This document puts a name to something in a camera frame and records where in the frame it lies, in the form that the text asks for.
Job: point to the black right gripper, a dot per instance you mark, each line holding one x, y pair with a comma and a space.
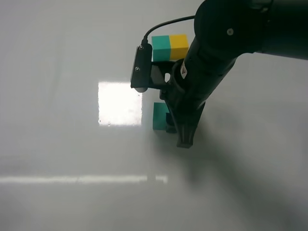
192, 82

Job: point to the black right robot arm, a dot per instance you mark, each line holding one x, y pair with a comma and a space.
224, 30

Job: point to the yellow template block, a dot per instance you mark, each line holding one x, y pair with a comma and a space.
178, 46

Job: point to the green template block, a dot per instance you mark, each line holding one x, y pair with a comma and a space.
161, 48

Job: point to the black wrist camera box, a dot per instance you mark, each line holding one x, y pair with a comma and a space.
146, 73

